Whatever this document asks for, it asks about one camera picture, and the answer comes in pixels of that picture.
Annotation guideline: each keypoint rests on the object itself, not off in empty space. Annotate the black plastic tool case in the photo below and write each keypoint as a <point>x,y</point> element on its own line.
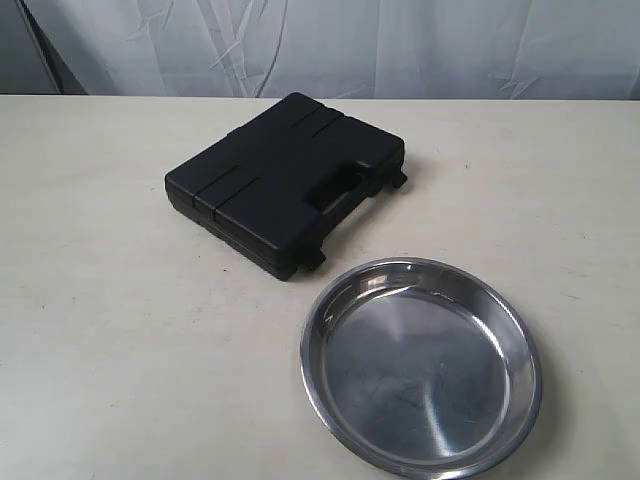
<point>275,187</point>

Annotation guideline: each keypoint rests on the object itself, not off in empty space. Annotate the round stainless steel tray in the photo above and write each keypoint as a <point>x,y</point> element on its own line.
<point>420,368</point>

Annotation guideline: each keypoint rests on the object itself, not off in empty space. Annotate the white backdrop curtain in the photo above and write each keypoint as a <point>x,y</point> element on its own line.
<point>325,49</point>

